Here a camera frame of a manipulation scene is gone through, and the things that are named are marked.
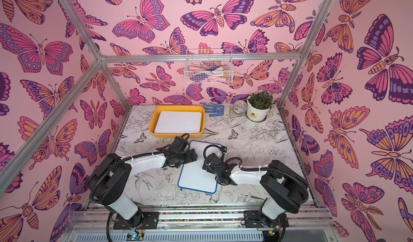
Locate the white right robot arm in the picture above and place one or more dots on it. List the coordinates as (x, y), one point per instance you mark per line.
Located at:
(287, 190)

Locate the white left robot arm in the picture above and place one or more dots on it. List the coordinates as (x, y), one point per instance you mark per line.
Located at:
(107, 183)

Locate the yellow-framed whiteboard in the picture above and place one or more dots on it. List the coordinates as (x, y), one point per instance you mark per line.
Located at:
(178, 122)

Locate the yellow plastic storage tray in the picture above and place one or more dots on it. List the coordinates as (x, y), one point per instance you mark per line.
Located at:
(185, 108)

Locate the white wire wall basket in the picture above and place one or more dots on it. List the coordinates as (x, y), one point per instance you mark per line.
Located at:
(209, 66)

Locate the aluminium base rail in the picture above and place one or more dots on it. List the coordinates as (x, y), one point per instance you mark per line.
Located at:
(221, 223)

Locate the white plant pot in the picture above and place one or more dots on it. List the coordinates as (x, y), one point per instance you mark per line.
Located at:
(254, 114)

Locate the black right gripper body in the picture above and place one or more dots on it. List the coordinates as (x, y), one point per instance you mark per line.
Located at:
(211, 164)

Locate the green circuit board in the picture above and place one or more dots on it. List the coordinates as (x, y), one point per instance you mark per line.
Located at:
(134, 237)

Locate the blue-framed whiteboard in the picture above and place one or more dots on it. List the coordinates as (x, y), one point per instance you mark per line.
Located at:
(193, 176)

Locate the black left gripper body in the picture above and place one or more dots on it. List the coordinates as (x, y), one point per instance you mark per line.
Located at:
(185, 158)

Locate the green potted plant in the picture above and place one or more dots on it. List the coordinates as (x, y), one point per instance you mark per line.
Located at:
(261, 100)

